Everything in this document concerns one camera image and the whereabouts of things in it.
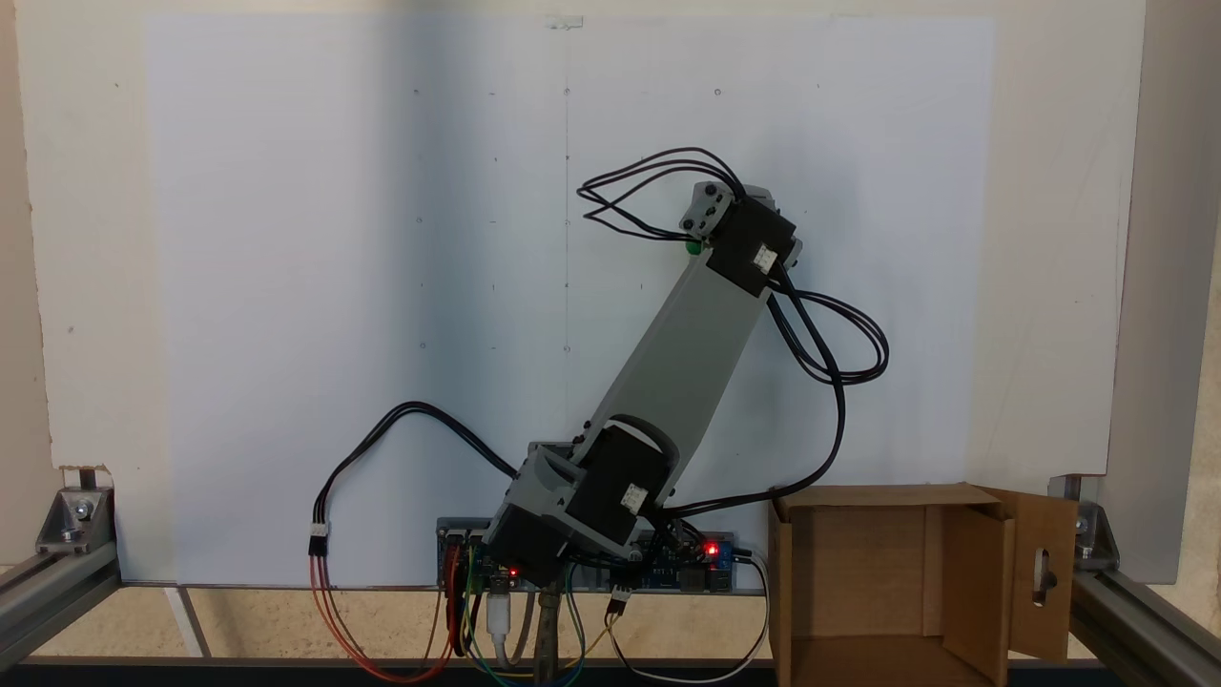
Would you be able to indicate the brown cardboard box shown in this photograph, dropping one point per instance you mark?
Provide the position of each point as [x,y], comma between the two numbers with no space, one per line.
[858,572]

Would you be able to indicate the metal table clamp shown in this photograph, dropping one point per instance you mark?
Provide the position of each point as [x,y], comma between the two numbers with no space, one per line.
[550,634]

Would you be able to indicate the small motor controller board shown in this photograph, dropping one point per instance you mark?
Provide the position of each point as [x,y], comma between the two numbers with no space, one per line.
[464,540]

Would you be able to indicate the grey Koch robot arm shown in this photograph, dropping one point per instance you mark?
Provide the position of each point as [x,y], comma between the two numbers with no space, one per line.
[687,353]

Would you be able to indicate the aluminium corner bracket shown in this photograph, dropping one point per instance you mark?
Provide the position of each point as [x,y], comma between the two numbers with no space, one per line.
[76,520]
[1097,539]

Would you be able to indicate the grey board mounting plate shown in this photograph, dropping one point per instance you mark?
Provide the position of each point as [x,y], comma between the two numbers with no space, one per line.
[458,524]

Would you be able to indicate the clear tape strip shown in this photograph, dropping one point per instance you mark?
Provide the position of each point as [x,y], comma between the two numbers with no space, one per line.
[563,21]

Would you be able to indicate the aluminium frame post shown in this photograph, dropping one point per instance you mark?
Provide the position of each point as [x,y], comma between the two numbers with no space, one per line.
[48,606]
[1145,620]

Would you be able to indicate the blue voltage converter board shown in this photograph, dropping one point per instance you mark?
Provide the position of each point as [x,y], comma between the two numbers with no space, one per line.
[687,572]

